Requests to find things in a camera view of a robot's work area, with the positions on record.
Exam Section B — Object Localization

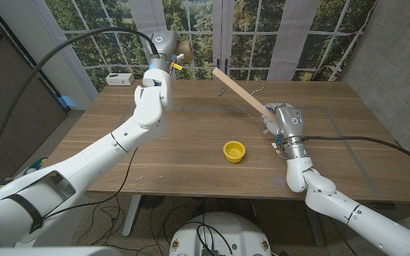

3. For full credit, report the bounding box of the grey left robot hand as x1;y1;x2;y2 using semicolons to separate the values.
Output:
147;30;188;67

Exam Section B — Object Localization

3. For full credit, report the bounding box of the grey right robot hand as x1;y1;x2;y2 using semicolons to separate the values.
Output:
261;102;304;139

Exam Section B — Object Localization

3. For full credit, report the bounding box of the brown jute twine spool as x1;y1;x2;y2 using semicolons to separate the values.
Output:
174;40;194;65

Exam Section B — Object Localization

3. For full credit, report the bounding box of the long wooden stick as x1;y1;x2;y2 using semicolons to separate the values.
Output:
211;67;279;124

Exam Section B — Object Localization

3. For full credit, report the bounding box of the thin metal wire hook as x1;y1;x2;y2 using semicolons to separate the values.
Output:
211;78;266;129

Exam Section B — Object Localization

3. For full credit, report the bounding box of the small yellow cup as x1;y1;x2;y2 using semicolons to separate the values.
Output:
223;140;247;164

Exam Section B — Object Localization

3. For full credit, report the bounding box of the white power strip box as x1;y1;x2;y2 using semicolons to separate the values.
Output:
105;73;135;87

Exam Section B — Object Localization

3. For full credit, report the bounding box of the printed forest window backdrop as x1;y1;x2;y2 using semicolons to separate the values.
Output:
44;0;377;92

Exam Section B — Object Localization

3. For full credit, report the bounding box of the grey table leg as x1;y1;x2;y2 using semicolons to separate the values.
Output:
306;211;326;247

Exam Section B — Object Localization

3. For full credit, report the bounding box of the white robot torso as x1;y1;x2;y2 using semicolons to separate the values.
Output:
168;211;273;256

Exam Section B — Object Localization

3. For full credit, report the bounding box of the white table leg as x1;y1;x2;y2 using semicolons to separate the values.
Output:
122;194;142;238

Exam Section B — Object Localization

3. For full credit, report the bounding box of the blue and white slipper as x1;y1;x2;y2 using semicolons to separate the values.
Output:
23;157;48;175

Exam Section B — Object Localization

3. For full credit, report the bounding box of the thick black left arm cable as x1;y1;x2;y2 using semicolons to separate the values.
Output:
0;27;160;210

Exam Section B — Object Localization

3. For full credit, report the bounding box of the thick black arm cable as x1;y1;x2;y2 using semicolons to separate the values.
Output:
0;27;160;210
300;134;410;171

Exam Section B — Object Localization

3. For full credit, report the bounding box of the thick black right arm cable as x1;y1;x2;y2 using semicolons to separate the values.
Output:
300;134;410;171

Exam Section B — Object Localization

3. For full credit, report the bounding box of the black torso cable loop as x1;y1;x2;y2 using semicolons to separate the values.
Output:
196;222;234;256

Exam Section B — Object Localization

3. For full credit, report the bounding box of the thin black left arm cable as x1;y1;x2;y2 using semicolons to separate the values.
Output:
43;147;138;220

